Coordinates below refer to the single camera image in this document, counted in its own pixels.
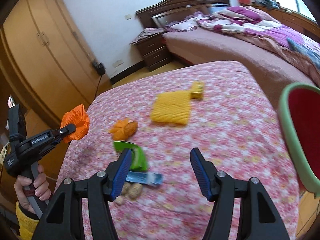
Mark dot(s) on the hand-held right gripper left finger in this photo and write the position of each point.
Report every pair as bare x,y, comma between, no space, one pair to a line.
122,172

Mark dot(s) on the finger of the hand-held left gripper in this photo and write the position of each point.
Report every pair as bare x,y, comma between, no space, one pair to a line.
66,130

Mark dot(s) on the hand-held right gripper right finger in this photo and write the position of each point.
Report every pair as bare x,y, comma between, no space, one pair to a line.
200,172

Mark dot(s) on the orange foam net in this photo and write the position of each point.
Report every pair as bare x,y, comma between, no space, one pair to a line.
77,120

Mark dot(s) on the green snack packet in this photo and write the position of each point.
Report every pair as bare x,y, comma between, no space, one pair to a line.
138,158

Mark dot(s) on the blue plastic wrapper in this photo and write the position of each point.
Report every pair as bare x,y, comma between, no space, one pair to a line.
147,178

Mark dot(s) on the large yellow foam net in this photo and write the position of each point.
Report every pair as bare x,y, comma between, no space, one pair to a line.
171,108

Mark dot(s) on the small yellow box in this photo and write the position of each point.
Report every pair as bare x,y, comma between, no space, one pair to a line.
197,90

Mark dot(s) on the red bucket with green rim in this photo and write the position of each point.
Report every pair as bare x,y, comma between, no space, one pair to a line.
307,120

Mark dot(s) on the person's left forearm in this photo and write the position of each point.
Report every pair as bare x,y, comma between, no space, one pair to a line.
25,223

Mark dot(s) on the person's left hand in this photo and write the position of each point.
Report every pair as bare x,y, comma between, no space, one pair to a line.
20,183

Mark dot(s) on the phone with lit screen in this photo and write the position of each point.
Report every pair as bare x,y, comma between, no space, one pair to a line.
11,100

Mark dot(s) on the black plug adapter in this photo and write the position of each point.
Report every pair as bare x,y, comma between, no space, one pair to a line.
98,67

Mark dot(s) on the wooden wardrobe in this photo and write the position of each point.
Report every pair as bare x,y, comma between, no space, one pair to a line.
50,42

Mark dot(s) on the dark wooden nightstand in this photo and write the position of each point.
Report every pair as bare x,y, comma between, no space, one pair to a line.
155,50

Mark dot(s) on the pale folded cloth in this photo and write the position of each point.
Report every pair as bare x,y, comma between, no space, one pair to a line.
147,33

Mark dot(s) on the bed with brown sheet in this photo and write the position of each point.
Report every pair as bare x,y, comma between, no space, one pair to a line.
212,45

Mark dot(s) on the ruffled white pillow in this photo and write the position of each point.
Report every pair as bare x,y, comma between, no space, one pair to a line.
182,25

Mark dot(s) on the blue plaid shirt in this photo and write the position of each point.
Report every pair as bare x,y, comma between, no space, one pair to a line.
300,47

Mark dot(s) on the dark wooden headboard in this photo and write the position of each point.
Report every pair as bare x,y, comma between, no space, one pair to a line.
175,7

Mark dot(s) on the low wooden cabinet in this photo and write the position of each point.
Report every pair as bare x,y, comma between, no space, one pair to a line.
300,20

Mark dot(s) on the blue clothes pile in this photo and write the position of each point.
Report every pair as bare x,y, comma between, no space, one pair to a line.
270,3

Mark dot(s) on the wall power socket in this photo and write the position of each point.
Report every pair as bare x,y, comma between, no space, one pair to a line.
117,63

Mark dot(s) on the wall light switch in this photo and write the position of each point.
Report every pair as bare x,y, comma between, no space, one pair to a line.
128,16

